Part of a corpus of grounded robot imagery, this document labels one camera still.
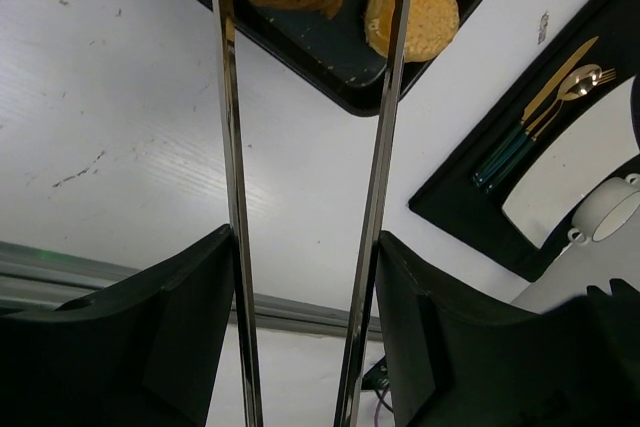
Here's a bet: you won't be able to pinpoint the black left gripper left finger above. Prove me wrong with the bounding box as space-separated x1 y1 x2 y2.
1 226 234 426

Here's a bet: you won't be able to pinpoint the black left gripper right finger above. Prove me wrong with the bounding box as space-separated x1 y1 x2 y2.
375 232 639 426

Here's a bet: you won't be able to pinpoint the silver metal tongs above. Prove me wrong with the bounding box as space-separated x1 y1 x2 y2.
212 0 410 426

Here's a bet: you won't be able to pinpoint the white square plate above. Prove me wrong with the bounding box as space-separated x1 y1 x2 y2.
502 77 639 248

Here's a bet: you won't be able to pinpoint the round crumbly bun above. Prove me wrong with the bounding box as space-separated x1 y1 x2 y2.
364 0 459 63

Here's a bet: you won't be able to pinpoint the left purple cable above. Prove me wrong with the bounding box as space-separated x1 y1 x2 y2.
370 386 394 427

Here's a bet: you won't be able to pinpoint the aluminium table edge rail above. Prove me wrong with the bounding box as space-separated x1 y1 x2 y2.
1 242 348 337

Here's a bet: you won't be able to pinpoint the white two-handled bowl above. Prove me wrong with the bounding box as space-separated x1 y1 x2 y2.
567 173 639 245

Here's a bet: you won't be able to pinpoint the gold spoon green handle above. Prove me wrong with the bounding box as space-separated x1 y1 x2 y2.
483 64 615 190

